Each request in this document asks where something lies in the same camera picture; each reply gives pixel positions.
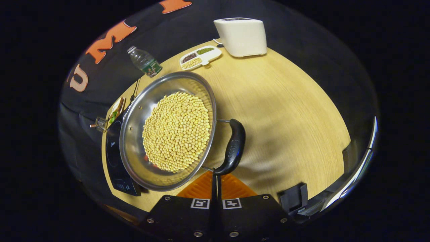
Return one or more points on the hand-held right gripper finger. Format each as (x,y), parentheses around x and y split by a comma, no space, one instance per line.
(213,215)
(219,215)

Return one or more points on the large soybean pile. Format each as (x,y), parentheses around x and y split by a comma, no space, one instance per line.
(176,134)

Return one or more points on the black induction cooktop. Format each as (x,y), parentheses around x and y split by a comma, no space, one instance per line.
(114,158)

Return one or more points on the black plastic block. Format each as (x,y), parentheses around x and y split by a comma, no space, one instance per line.
(294,197)

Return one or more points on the sandwich with greens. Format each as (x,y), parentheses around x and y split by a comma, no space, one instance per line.
(115,111)

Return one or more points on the small wooden tray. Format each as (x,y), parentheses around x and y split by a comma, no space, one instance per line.
(122,102)

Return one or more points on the small soybean pile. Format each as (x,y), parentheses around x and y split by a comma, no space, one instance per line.
(191,63)

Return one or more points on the white divided dish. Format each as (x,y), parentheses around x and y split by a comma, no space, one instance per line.
(210,56)

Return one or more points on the dark red bean pile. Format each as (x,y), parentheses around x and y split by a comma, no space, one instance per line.
(188,57)

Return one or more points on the green mung bean pile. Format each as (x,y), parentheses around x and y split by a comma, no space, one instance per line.
(205,51)

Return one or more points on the clear plastic water bottle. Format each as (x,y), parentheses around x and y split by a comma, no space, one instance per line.
(146,64)

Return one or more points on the white toaster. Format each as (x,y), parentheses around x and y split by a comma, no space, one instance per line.
(243,37)

